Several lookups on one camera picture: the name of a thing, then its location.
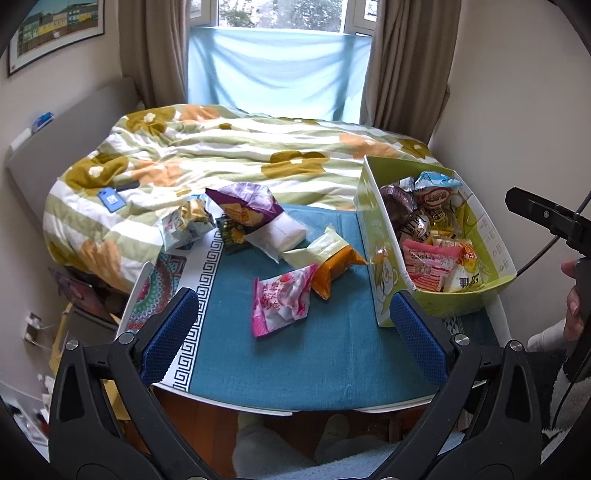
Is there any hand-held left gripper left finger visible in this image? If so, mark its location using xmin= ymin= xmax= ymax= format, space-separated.
xmin=48 ymin=287 xmax=213 ymax=480

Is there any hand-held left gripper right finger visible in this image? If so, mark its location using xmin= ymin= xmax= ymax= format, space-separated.
xmin=369 ymin=290 xmax=543 ymax=480

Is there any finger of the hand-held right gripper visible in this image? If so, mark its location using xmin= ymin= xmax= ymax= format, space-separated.
xmin=505 ymin=187 xmax=578 ymax=240

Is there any pink striped snack packet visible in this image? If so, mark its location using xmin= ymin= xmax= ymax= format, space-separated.
xmin=402 ymin=239 xmax=462 ymax=292

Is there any yellow white snack packet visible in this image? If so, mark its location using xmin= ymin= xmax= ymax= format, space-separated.
xmin=445 ymin=258 xmax=483 ymax=294

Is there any gold snack packet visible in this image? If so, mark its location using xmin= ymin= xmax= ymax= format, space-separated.
xmin=430 ymin=224 xmax=467 ymax=241

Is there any blue cartoon snack packet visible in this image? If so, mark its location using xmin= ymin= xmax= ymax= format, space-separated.
xmin=413 ymin=172 xmax=462 ymax=210

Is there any cream black lettered snack packet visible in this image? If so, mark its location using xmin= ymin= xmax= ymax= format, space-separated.
xmin=399 ymin=208 xmax=435 ymax=243

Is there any green cardboard box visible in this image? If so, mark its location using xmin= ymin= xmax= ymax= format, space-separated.
xmin=354 ymin=155 xmax=517 ymax=328

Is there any brown snack packet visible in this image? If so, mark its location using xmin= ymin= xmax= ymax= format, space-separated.
xmin=385 ymin=185 xmax=419 ymax=227

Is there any person's right hand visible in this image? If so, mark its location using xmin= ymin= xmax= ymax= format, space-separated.
xmin=561 ymin=259 xmax=586 ymax=342

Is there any dark purple box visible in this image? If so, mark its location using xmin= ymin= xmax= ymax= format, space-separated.
xmin=48 ymin=268 xmax=118 ymax=324

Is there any orange snack packet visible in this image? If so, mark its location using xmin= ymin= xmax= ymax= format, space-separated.
xmin=310 ymin=246 xmax=369 ymax=302

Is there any small green snack packet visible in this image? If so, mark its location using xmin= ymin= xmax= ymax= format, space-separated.
xmin=216 ymin=215 xmax=252 ymax=256

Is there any teal patterned table mat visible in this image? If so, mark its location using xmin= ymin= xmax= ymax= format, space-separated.
xmin=121 ymin=203 xmax=502 ymax=414

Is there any person's right foot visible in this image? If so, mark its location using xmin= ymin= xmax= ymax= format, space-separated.
xmin=316 ymin=413 xmax=352 ymax=464

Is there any person's foot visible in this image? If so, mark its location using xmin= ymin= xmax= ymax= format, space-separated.
xmin=232 ymin=414 xmax=315 ymax=479
xmin=316 ymin=413 xmax=352 ymax=464

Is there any blue phone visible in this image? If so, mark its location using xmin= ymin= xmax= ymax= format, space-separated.
xmin=98 ymin=187 xmax=125 ymax=213

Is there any person's left foot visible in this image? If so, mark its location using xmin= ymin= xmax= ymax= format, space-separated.
xmin=232 ymin=414 xmax=315 ymax=479

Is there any purple snack packet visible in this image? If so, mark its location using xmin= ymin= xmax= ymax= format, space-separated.
xmin=204 ymin=182 xmax=284 ymax=227

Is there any black white patterned cloth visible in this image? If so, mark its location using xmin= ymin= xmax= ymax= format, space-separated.
xmin=540 ymin=364 xmax=591 ymax=462

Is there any brown curtain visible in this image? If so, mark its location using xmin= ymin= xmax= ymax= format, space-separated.
xmin=116 ymin=0 xmax=195 ymax=109
xmin=362 ymin=0 xmax=462 ymax=146

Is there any floral striped blanket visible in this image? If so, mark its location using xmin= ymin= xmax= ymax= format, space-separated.
xmin=42 ymin=104 xmax=437 ymax=294

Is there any grey headboard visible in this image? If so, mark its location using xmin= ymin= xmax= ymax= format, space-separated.
xmin=4 ymin=78 xmax=141 ymax=236

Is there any light blue hanging cloth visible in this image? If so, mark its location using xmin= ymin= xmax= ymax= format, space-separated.
xmin=187 ymin=25 xmax=372 ymax=123

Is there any framed houses picture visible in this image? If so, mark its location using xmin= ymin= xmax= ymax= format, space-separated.
xmin=7 ymin=0 xmax=106 ymax=78

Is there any window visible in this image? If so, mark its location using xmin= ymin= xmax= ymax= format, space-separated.
xmin=189 ymin=0 xmax=389 ymax=35

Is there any black curved cable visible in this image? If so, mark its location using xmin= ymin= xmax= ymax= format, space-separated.
xmin=515 ymin=194 xmax=591 ymax=278

